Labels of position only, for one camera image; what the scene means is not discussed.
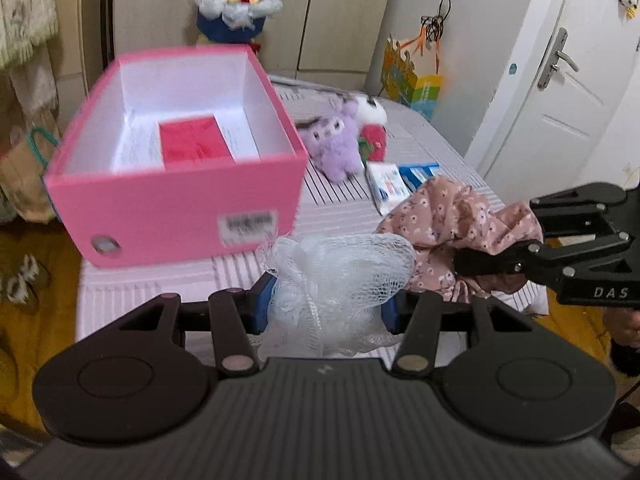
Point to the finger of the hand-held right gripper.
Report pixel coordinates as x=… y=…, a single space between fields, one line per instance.
x=490 y=260
x=575 y=197

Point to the pink folded cloth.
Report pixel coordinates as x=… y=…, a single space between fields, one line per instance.
x=195 y=140

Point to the white tissue packet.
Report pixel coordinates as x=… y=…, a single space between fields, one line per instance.
x=385 y=187

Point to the purple plush toy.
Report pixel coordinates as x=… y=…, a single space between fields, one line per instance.
x=335 y=145

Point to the cream fleece pajamas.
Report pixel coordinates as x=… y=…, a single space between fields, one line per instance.
x=25 y=10

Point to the red plush toy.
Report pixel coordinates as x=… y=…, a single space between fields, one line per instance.
x=372 y=142

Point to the blue tissue packet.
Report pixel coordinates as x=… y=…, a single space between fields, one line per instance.
x=420 y=175

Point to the patterned slipper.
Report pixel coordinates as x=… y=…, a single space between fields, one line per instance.
x=22 y=280

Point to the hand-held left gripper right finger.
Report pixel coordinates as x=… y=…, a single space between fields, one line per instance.
x=391 y=315

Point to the pink storage box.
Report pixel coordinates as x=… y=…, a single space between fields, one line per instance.
x=175 y=220

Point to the white door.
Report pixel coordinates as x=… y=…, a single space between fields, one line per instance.
x=575 y=125

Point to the white mesh bath sponge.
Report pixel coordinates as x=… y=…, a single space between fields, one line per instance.
x=340 y=280

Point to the white and black plush toy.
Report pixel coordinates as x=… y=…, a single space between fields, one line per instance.
x=372 y=112

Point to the person's right hand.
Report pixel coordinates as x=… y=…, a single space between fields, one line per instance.
x=625 y=325

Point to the striped bed sheet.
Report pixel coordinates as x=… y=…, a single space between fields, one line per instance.
x=340 y=200

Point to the yellow flower bouquet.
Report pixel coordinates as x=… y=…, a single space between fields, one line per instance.
x=232 y=0

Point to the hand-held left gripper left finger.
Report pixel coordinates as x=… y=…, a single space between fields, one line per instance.
x=262 y=310

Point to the pink floral scrunchie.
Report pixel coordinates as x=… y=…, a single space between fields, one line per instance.
x=450 y=210

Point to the beige wardrobe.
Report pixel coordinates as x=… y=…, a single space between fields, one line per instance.
x=325 y=10

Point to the colourful paper bag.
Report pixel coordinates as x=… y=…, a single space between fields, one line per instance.
x=407 y=77

